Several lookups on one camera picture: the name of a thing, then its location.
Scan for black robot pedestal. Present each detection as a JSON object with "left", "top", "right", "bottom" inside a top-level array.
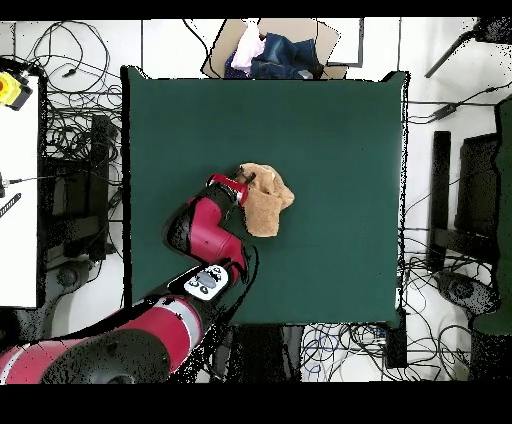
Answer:
[{"left": 210, "top": 323, "right": 305, "bottom": 383}]

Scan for cable with black adapter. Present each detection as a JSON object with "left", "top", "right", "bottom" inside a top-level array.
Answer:
[{"left": 407, "top": 81, "right": 512, "bottom": 125}]

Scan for black tripod leg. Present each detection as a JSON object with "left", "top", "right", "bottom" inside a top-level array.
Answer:
[{"left": 424, "top": 16, "right": 512, "bottom": 79}]

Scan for white desk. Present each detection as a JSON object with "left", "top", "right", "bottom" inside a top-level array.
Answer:
[{"left": 0, "top": 75, "right": 41, "bottom": 308}]

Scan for white pink garment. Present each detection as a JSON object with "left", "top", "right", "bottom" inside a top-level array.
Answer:
[{"left": 230, "top": 19, "right": 267, "bottom": 75}]

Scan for dark round base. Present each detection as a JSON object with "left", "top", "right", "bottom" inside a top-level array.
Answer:
[{"left": 435, "top": 270, "right": 501, "bottom": 317}]

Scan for purple dotted garment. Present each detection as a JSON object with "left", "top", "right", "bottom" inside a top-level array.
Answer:
[{"left": 223, "top": 51, "right": 252, "bottom": 80}]

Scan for yellow emergency stop button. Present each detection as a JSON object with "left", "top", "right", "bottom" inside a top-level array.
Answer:
[{"left": 0, "top": 70, "right": 34, "bottom": 112}]

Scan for blue jeans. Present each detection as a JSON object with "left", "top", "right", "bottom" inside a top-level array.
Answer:
[{"left": 250, "top": 32, "right": 324, "bottom": 80}]

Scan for cardboard box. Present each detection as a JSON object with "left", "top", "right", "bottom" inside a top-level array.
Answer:
[{"left": 200, "top": 17, "right": 350, "bottom": 80}]

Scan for tan terry towel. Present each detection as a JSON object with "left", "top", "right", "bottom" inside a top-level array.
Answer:
[{"left": 235, "top": 161, "right": 296, "bottom": 239}]

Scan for black slotted strip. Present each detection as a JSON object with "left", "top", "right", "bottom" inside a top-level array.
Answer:
[{"left": 0, "top": 192, "right": 22, "bottom": 219}]

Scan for dark green tablecloth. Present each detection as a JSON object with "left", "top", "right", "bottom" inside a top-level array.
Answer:
[{"left": 120, "top": 65, "right": 411, "bottom": 329}]

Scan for white board grey frame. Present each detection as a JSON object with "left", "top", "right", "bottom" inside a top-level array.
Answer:
[{"left": 319, "top": 17, "right": 365, "bottom": 68}]

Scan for black cable tangle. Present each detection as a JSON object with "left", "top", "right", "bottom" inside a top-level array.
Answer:
[
  {"left": 303, "top": 231, "right": 501, "bottom": 383},
  {"left": 31, "top": 19, "right": 125, "bottom": 169}
]

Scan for black equipment stand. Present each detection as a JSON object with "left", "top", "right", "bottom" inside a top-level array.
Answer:
[{"left": 39, "top": 113, "right": 117, "bottom": 261}]

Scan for black power strip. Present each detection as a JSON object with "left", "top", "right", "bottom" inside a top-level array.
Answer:
[{"left": 384, "top": 309, "right": 408, "bottom": 369}]

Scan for grey round base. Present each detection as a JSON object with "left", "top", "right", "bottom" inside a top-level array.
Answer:
[{"left": 55, "top": 261, "right": 93, "bottom": 289}]

